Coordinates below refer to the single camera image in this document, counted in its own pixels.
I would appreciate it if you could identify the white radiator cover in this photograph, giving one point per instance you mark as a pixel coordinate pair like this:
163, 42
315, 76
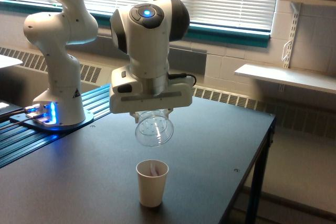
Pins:
21, 83

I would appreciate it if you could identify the white wall shelf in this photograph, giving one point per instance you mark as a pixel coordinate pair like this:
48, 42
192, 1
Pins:
296, 78
314, 2

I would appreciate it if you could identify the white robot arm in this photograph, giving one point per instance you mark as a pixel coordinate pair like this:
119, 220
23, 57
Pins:
142, 31

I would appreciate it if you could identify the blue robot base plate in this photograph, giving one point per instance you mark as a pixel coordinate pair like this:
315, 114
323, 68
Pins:
32, 124

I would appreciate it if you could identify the white shelf rail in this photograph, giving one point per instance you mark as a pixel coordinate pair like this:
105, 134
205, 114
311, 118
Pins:
288, 46

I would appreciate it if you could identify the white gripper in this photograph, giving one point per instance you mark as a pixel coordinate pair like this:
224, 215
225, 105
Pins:
130, 94

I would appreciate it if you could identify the clear plastic cup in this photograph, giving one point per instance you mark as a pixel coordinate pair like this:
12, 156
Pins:
154, 128

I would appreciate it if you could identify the white upper wall shelf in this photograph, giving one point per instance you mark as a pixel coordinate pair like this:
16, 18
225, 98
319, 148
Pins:
314, 2

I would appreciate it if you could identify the black table leg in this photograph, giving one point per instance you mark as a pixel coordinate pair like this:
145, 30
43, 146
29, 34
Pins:
258, 175

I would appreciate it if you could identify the white side table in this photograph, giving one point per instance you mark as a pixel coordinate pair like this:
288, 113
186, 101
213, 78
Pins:
6, 61

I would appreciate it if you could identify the white paper cup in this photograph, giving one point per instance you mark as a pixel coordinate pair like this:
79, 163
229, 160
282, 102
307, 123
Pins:
151, 189

